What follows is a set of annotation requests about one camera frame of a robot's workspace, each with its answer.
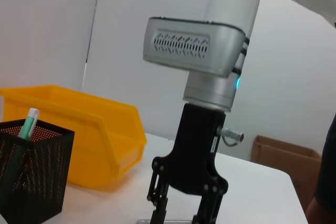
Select person in black clothes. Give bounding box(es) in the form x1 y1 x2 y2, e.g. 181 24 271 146
306 113 336 224

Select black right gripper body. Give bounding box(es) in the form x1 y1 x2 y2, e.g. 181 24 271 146
152 103 229 196

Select yellow plastic storage bin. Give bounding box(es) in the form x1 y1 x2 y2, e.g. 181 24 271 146
0 84 148 192

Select green utility knife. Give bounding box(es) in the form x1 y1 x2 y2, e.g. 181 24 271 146
17 108 40 141

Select brown cardboard box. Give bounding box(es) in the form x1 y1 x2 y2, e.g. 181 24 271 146
251 134 323 209

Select black mesh pen holder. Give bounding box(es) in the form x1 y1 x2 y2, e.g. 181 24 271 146
0 119 76 224

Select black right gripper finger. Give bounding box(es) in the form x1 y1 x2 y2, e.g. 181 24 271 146
146 167 169 224
191 184 228 224

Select white foam board panel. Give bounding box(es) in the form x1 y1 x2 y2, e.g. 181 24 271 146
82 0 218 141
0 0 102 91

